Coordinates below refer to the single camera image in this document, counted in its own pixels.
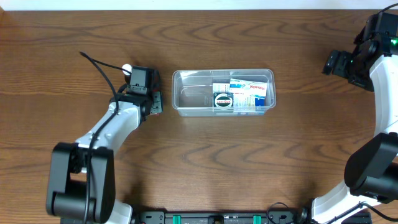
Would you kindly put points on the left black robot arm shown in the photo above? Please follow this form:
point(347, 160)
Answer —
point(82, 185)

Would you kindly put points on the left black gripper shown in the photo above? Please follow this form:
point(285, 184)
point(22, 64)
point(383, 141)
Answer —
point(158, 100)

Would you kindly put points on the white Panadol box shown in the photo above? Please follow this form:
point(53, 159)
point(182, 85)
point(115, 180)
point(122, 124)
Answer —
point(255, 89)

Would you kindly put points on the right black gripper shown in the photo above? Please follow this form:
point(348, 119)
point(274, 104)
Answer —
point(336, 62)

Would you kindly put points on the dark syrup bottle white cap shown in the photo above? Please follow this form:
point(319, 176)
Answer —
point(127, 70)

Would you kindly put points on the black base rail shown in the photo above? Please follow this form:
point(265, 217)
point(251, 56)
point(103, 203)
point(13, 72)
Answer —
point(159, 217)

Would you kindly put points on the clear plastic container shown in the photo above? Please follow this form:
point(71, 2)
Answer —
point(192, 90)

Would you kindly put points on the tall blue medicine box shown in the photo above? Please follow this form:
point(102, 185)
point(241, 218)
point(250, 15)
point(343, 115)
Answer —
point(241, 103)

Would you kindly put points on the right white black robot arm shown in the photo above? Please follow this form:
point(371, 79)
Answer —
point(370, 177)

